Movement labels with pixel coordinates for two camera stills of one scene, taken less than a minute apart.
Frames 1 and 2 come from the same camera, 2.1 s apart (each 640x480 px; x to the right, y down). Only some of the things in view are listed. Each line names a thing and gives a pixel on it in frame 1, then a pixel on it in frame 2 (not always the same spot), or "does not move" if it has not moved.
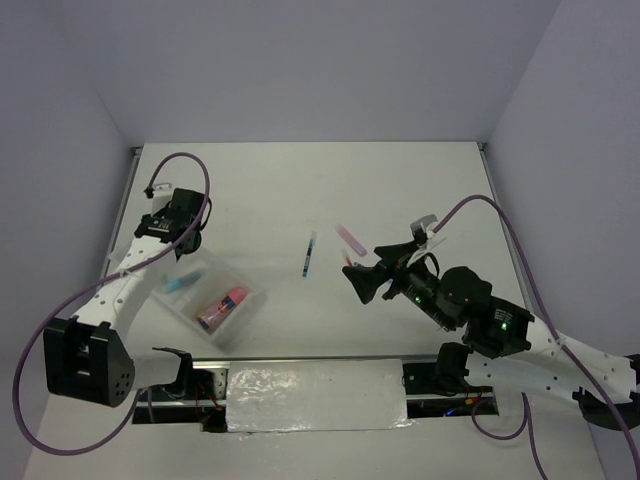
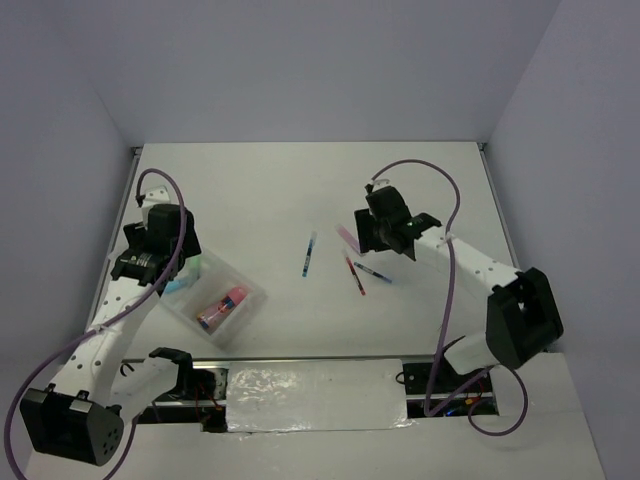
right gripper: [364, 278] -> [365, 220]
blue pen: [312, 241] does not move
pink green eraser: [343, 234] does not move
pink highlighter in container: [231, 299] does not move
